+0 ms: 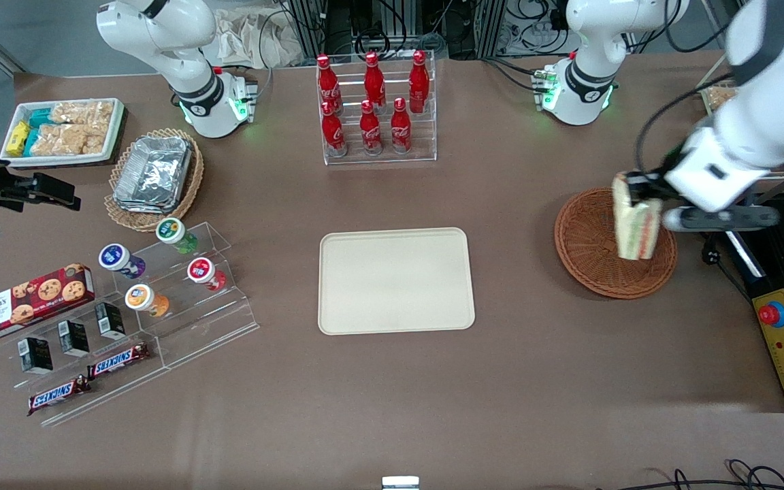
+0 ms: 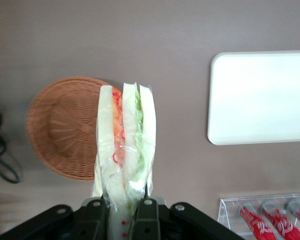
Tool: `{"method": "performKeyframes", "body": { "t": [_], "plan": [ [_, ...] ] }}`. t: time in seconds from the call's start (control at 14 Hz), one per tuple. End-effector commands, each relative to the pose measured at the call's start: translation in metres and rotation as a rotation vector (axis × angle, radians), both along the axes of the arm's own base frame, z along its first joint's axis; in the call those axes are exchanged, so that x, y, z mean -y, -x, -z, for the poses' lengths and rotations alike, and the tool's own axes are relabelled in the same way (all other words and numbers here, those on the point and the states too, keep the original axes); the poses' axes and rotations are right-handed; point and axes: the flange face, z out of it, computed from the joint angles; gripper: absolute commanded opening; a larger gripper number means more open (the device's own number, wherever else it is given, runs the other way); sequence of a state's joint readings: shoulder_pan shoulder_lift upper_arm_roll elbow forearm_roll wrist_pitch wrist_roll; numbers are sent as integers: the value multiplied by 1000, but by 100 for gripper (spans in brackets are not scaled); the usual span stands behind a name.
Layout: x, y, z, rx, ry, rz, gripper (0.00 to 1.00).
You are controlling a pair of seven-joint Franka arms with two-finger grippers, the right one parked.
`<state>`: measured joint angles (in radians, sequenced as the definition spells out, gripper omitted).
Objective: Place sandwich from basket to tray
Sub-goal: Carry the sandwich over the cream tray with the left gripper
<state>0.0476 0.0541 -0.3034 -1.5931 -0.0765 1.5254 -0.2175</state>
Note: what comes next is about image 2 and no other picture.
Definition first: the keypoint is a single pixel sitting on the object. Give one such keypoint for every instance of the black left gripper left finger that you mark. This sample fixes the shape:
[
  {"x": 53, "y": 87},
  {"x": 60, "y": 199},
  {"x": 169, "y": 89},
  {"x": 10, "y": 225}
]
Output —
[{"x": 90, "y": 225}]

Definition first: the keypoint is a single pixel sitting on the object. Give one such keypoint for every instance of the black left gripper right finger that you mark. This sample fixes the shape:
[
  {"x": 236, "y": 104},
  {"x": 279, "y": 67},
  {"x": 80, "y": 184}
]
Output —
[{"x": 147, "y": 222}]

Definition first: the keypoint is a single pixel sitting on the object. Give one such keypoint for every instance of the triangle sandwich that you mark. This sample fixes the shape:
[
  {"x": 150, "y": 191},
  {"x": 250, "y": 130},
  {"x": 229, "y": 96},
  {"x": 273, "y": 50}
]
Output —
[{"x": 128, "y": 130}]

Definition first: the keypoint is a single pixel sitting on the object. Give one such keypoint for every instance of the round brown wicker basket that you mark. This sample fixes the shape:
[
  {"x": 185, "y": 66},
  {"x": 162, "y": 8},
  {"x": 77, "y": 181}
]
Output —
[{"x": 65, "y": 130}]

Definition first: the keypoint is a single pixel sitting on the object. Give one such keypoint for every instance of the beige rectangular tray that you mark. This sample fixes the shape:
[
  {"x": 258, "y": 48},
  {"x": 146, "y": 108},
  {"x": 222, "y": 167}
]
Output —
[{"x": 260, "y": 100}]

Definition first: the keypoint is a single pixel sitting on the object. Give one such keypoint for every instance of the clear acrylic bottle rack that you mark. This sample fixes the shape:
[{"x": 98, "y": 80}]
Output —
[{"x": 227, "y": 212}]

